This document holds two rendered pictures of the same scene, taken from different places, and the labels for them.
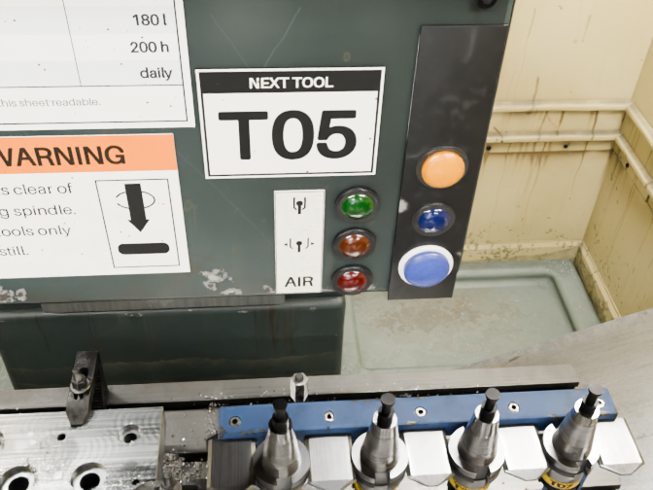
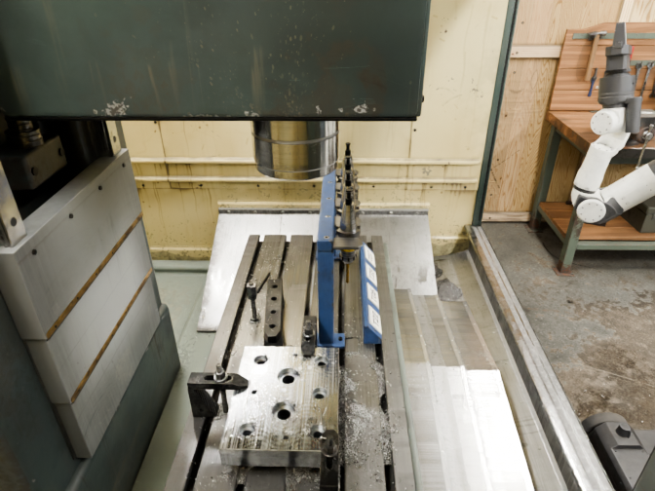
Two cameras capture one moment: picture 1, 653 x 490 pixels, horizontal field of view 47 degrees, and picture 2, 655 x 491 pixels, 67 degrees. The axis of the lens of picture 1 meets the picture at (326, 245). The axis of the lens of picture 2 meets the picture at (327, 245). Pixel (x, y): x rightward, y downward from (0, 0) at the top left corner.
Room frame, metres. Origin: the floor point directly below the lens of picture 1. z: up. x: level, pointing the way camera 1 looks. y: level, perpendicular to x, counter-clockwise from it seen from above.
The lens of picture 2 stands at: (0.35, 1.11, 1.81)
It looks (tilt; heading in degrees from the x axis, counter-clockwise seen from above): 31 degrees down; 278
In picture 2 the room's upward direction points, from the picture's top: straight up
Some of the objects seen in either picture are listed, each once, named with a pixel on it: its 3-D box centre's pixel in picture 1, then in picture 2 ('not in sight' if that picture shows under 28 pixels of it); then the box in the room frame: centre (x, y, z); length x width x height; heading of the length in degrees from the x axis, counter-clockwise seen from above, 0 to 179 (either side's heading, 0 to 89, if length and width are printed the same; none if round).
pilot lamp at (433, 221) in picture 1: (433, 220); not in sight; (0.36, -0.07, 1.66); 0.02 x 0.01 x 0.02; 96
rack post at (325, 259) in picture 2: not in sight; (326, 298); (0.50, 0.10, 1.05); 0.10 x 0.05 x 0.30; 6
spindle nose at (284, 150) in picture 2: not in sight; (295, 133); (0.53, 0.25, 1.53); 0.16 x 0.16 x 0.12
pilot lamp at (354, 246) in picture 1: (355, 245); not in sight; (0.35, -0.02, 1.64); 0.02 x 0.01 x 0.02; 96
